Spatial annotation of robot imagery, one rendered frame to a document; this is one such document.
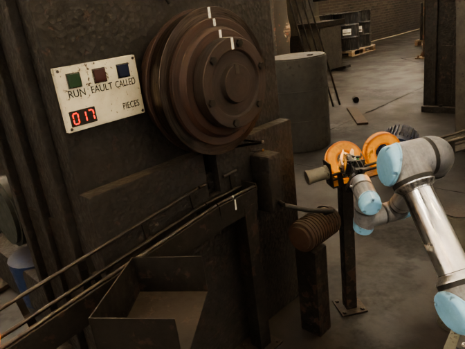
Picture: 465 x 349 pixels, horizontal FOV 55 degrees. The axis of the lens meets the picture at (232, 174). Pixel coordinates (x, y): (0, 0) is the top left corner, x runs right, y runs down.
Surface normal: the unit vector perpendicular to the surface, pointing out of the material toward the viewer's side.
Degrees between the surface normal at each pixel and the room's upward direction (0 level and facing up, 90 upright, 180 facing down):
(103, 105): 90
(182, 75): 74
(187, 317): 5
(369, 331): 0
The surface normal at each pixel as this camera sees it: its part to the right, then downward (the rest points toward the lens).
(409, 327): -0.12, -0.94
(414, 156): 0.09, -0.39
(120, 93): 0.71, 0.15
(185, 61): -0.27, -0.14
